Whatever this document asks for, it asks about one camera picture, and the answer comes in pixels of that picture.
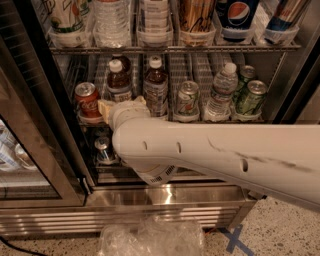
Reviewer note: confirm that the green soda can front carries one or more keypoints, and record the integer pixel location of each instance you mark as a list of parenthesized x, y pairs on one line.
[(251, 98)]

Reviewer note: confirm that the white green soda can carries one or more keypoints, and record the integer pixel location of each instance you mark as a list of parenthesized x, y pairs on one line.
[(187, 98)]

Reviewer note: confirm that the silver blue energy can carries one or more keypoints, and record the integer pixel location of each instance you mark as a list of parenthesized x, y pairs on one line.
[(282, 24)]

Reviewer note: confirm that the clear water bottle middle shelf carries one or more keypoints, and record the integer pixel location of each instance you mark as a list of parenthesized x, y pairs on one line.
[(224, 84)]

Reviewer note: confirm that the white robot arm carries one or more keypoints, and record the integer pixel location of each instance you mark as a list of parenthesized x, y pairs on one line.
[(281, 161)]

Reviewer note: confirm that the clear plastic bin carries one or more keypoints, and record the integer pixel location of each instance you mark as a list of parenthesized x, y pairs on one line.
[(152, 237)]

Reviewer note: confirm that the brown tea bottle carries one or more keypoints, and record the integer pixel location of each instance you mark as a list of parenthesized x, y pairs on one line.
[(155, 87), (118, 82)]

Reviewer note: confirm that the blue can bottom left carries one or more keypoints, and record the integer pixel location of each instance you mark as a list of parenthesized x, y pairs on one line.
[(104, 149)]

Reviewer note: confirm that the white green tall can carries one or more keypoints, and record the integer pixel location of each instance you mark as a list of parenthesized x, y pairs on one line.
[(67, 16)]

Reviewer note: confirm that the white label bottle top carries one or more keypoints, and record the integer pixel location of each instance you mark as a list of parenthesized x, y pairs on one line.
[(154, 16)]

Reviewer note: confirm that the glass fridge door left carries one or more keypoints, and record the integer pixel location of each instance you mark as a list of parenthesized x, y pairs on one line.
[(36, 109)]

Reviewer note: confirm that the clear water bottle top shelf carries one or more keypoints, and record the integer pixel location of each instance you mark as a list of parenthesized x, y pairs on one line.
[(111, 23)]

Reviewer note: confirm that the top wire shelf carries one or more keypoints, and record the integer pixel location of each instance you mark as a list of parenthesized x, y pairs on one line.
[(177, 49)]

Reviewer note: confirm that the red cola can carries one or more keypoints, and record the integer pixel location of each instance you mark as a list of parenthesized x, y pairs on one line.
[(87, 96)]

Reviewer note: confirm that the gold tall can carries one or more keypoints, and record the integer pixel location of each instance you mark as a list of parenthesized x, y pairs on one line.
[(195, 16)]

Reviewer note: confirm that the clear water bottle shelf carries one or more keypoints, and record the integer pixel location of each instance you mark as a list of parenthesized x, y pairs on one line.
[(224, 84), (111, 23)]

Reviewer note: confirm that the blue pepsi can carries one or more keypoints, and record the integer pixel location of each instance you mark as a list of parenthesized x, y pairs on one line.
[(236, 17)]

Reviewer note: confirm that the green soda can rear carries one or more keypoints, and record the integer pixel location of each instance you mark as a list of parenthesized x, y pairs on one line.
[(246, 74)]

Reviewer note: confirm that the bottom wire shelf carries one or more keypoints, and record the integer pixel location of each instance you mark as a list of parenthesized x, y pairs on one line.
[(118, 170)]

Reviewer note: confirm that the steel fridge door right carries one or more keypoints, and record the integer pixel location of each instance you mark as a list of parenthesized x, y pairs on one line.
[(297, 85)]

